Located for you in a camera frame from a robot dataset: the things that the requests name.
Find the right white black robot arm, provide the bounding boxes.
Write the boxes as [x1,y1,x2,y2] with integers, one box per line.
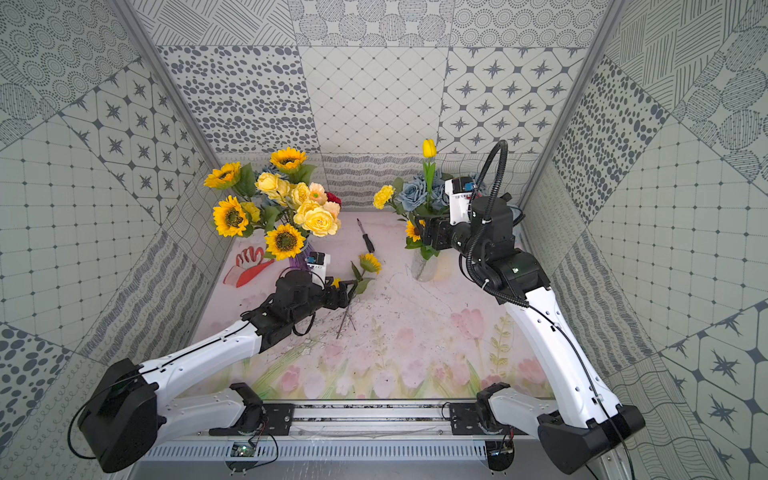
[413,140,645,479]

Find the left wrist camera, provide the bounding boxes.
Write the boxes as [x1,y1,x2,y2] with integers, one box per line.
[306,251,331,287]

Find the blue grey roses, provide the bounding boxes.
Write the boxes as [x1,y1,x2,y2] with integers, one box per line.
[398,171,448,212]

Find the clear glass vase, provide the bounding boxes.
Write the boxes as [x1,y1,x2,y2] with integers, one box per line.
[410,247,439,282]

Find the red white hand-shaped tool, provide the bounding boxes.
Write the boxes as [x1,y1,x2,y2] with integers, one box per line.
[223,246,275,288]

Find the purple ribbed vase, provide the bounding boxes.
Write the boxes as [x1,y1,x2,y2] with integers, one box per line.
[289,242,314,270]

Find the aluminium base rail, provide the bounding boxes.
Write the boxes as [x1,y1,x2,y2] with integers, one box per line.
[128,398,601,443]

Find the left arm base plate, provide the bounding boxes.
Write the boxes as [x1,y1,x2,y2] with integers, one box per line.
[208,382,295,436]

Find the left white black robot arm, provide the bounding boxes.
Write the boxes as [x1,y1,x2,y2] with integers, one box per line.
[70,270,360,473]

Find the small sunflower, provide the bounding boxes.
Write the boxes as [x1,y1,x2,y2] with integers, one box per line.
[406,220,425,246]
[335,252,383,340]

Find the yellow carnation flower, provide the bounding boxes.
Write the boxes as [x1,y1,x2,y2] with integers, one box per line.
[373,185,407,218]

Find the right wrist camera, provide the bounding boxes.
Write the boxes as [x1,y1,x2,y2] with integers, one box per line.
[444,176,475,225]

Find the left bouquet yellow flowers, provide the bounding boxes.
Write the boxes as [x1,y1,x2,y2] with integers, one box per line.
[204,148,342,260]

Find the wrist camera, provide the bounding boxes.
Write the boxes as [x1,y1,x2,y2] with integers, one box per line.
[306,251,331,287]
[444,176,475,225]

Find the black handle screwdriver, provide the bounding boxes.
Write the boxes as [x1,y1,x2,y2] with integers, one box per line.
[356,219,375,254]

